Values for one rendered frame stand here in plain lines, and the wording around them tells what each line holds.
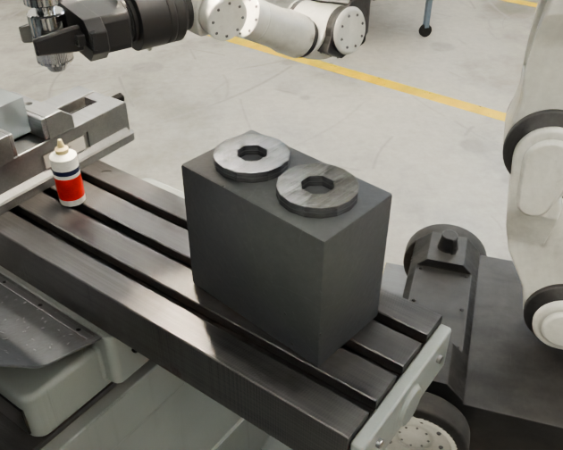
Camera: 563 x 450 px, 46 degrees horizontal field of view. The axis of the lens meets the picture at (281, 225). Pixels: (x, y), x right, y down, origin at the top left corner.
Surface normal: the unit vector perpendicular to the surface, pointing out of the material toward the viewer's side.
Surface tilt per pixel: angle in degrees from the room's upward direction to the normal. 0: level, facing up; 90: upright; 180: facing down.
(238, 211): 90
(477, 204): 0
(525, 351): 0
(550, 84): 90
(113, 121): 90
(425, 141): 0
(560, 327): 90
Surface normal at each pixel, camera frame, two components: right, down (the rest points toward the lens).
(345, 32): 0.68, 0.32
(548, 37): -0.20, 0.86
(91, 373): 0.80, 0.36
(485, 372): 0.00, -0.81
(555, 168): -0.29, 0.57
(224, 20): 0.57, 0.61
